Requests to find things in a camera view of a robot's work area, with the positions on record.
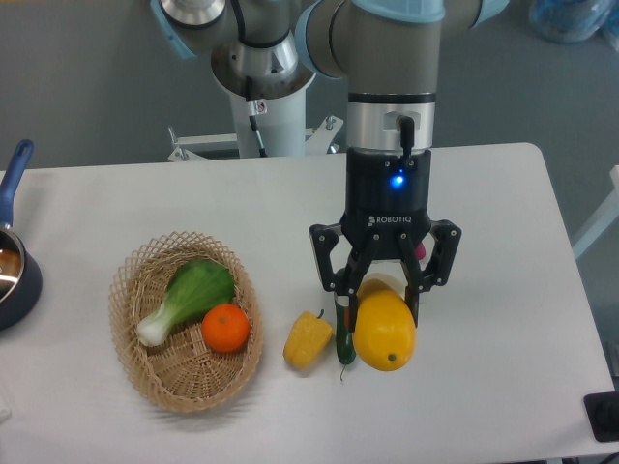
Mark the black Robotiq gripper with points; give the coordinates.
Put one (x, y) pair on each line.
(387, 203)

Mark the yellow mango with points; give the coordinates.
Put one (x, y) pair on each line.
(385, 332)

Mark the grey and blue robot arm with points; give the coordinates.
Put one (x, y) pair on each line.
(388, 51)

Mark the pink red object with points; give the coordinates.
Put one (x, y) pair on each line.
(421, 251)

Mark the beige potato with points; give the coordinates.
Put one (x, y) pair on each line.
(393, 282)

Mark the dark green cucumber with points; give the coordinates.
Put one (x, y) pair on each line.
(344, 343)

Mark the yellow bell pepper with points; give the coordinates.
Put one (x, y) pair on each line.
(308, 338)

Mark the orange fruit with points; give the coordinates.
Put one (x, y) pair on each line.
(225, 328)

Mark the green bok choy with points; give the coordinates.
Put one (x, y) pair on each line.
(195, 288)

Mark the woven wicker basket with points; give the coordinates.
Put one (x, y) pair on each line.
(183, 374)

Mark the black device at edge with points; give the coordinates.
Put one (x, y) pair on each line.
(602, 413)

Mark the blue plastic bag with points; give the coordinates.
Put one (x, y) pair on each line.
(574, 22)

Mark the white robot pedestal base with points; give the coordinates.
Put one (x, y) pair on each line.
(267, 89)

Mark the white frame at right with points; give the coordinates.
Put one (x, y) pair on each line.
(593, 227)

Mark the blue saucepan with handle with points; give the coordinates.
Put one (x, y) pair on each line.
(21, 276)

